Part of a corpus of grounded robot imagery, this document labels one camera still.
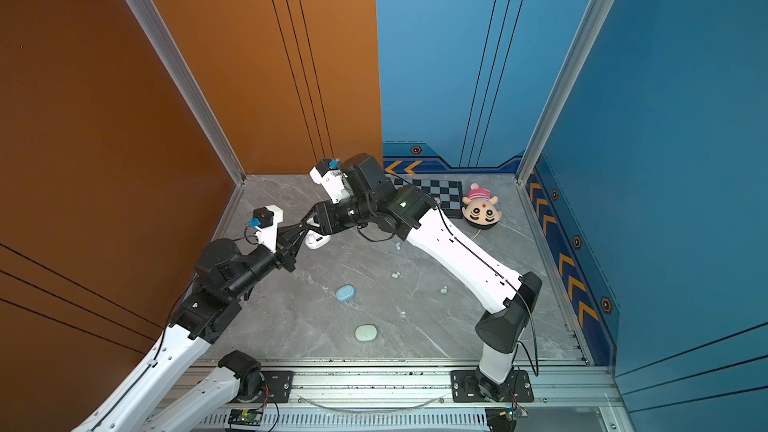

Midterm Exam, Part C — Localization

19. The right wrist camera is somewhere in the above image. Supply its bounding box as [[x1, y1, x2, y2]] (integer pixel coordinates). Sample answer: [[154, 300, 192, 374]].
[[309, 158, 351, 204]]

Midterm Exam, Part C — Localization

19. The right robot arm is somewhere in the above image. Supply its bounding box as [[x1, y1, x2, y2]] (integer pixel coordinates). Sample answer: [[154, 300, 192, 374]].
[[303, 153, 542, 402]]

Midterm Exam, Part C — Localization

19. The green earbud charging case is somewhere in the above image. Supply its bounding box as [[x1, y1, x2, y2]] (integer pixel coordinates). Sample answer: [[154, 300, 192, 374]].
[[354, 324, 378, 343]]

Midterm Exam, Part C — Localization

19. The white earbud charging case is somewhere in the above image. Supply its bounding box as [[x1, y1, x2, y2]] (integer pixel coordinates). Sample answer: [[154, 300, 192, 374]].
[[304, 231, 330, 250]]

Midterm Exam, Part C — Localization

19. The blue earbud charging case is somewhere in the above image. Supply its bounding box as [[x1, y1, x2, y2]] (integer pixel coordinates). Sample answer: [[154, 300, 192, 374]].
[[335, 284, 356, 303]]

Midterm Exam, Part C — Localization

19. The white cable on rail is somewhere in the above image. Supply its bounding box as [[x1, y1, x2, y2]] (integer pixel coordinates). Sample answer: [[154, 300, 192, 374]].
[[296, 395, 445, 414]]

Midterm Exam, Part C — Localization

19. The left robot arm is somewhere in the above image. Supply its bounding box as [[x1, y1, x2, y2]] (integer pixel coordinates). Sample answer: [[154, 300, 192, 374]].
[[77, 222, 310, 431]]

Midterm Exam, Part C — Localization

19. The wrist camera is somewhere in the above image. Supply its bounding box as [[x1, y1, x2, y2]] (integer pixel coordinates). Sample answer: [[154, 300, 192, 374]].
[[244, 205, 284, 252], [309, 158, 351, 204]]

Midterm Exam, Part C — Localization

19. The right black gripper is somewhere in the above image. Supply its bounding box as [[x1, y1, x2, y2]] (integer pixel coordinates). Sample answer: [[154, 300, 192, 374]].
[[299, 194, 380, 236]]

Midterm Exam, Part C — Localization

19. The black grey checkerboard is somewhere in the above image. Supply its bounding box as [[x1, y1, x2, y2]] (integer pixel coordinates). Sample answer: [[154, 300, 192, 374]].
[[390, 177, 464, 219]]

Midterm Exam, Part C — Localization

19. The pink plush doll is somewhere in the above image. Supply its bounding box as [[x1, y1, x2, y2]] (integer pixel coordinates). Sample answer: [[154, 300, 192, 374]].
[[462, 183, 502, 230]]

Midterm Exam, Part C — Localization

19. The left green circuit board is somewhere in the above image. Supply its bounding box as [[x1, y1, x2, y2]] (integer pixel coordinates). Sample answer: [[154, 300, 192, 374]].
[[227, 409, 264, 428]]

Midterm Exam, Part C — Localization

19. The right green circuit board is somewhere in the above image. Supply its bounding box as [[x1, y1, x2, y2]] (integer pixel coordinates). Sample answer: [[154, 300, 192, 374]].
[[499, 404, 529, 422]]

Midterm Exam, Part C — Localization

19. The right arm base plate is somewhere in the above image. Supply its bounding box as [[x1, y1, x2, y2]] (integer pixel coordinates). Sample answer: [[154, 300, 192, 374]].
[[450, 369, 535, 403]]

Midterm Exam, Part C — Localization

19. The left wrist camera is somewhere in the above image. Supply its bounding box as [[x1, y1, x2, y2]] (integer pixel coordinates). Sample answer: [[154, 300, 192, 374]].
[[244, 205, 284, 252]]

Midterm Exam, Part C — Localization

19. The green circuit board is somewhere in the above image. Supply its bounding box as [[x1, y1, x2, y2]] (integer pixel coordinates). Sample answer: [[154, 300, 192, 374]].
[[227, 409, 264, 428], [499, 404, 529, 422]]

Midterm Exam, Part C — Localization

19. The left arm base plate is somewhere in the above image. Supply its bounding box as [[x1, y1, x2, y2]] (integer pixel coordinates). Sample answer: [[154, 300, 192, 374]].
[[235, 370, 294, 404]]

